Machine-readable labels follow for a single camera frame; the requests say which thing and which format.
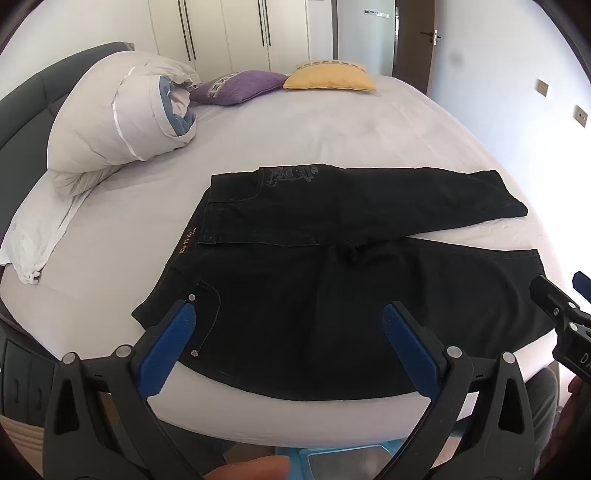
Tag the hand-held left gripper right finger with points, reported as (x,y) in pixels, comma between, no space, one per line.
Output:
(411,346)

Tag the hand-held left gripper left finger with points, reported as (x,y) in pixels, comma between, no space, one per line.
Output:
(171,341)

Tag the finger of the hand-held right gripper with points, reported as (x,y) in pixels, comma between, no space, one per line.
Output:
(551,297)
(582,280)

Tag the black denim pants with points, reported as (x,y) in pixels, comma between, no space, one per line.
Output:
(300,300)

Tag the person's right hand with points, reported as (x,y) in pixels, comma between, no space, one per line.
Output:
(579,385)

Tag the person's left hand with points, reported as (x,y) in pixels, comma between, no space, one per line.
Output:
(249,468)

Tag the blue plastic stool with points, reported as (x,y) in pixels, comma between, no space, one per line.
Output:
(341,461)

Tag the dark bedside cabinet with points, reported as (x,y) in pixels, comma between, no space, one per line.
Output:
(23,374)

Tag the white pillowcase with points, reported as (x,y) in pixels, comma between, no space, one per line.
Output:
(32,230)

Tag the bed with white sheet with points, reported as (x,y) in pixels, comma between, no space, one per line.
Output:
(346,129)

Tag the rolled white duvet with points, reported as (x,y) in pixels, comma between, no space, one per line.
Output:
(92,115)

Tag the purple cushion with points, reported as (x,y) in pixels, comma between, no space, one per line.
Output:
(240,85)

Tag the grey upholstered headboard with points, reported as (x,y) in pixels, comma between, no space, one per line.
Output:
(27,101)

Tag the yellow cushion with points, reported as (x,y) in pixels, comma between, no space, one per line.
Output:
(328,78)

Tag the dark wooden door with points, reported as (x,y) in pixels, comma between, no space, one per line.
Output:
(411,50)

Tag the tall white appliance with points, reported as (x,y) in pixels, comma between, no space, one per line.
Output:
(369,41)

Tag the wall switch plate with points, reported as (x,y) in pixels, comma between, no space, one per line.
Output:
(543,88)
(580,115)

